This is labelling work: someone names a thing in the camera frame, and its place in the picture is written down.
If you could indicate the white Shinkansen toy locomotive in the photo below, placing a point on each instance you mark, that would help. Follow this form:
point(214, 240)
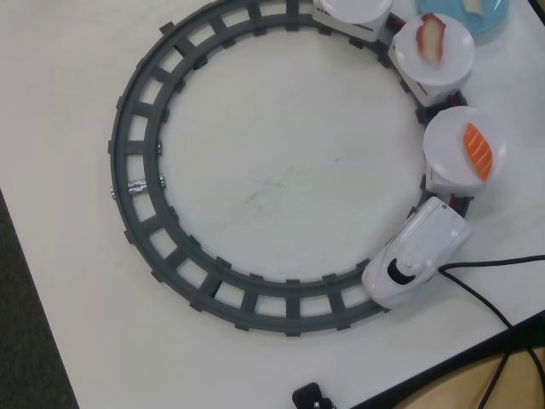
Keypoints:
point(426, 238)

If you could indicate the salmon nigiri sushi toy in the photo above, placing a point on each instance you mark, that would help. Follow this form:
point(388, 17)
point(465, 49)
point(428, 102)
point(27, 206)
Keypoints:
point(479, 151)

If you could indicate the octopus nigiri sushi toy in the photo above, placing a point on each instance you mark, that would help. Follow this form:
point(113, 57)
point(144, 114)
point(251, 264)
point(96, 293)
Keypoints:
point(431, 36)

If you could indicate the blue dish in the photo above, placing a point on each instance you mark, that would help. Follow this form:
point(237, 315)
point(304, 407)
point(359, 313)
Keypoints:
point(443, 13)

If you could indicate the white nigiri sushi toy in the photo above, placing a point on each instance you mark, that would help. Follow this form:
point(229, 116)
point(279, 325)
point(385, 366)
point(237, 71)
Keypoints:
point(473, 5)

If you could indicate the silver foil tape piece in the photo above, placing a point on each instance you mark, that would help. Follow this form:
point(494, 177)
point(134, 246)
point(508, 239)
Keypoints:
point(137, 187)
point(113, 192)

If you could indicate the grey circular toy train track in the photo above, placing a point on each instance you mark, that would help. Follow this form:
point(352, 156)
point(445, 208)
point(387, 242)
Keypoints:
point(136, 213)

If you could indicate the white toy train wagon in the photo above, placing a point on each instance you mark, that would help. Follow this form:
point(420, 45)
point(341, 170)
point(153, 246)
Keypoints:
point(443, 185)
point(426, 91)
point(366, 30)

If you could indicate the white round plate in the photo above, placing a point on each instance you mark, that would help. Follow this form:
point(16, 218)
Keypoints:
point(447, 140)
point(455, 51)
point(353, 8)

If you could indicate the black power adapter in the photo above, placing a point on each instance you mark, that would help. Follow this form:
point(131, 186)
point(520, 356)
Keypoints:
point(311, 396)

